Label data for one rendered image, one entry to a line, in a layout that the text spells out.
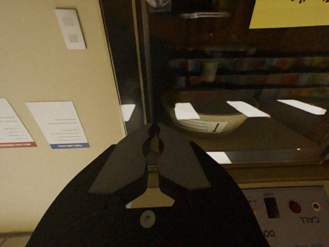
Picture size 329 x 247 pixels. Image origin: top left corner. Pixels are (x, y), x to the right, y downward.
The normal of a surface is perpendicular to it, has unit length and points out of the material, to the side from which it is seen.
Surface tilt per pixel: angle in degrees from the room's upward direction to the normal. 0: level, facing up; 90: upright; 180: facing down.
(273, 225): 135
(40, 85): 90
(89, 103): 90
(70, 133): 90
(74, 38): 90
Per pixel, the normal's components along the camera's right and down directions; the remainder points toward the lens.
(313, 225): 0.02, -0.29
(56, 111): 0.04, 0.48
